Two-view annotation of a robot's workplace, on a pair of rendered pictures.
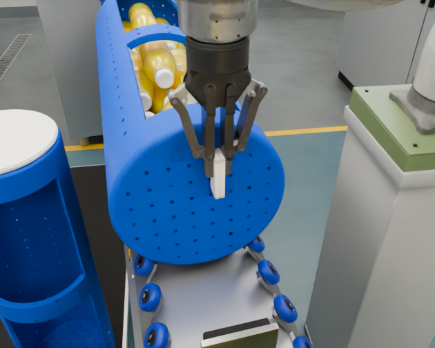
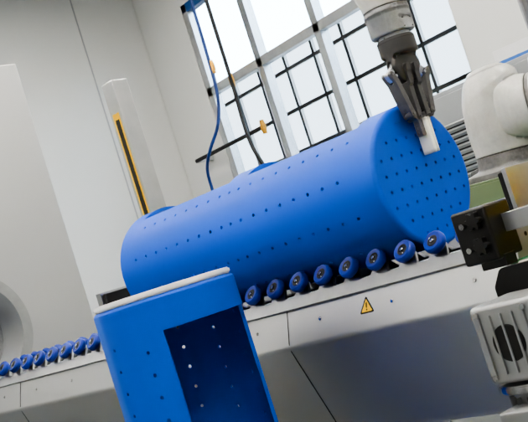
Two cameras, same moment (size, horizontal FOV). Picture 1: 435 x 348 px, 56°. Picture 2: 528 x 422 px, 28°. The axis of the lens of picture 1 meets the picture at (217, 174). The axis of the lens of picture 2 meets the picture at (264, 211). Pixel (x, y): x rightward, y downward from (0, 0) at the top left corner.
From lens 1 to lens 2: 178 cm
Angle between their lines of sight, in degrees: 48
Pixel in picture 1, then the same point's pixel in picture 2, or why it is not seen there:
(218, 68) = (410, 43)
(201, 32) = (396, 24)
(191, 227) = (425, 198)
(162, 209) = (403, 177)
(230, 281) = not seen: hidden behind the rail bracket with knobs
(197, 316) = not seen: hidden behind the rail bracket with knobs
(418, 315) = not seen: outside the picture
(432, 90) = (497, 143)
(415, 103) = (491, 164)
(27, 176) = (232, 282)
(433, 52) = (478, 116)
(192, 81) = (396, 61)
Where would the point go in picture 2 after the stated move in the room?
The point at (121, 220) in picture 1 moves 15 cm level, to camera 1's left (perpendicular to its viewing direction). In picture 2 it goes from (383, 187) to (317, 207)
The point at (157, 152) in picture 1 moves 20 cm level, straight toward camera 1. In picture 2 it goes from (386, 126) to (463, 92)
